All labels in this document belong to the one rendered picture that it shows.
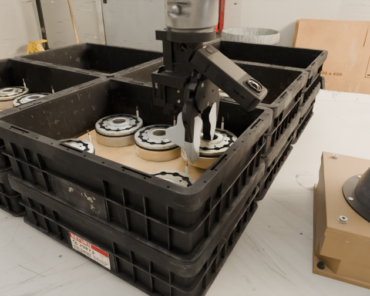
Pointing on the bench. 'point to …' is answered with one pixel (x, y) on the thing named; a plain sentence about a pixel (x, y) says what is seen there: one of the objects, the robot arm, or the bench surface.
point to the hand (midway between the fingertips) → (202, 151)
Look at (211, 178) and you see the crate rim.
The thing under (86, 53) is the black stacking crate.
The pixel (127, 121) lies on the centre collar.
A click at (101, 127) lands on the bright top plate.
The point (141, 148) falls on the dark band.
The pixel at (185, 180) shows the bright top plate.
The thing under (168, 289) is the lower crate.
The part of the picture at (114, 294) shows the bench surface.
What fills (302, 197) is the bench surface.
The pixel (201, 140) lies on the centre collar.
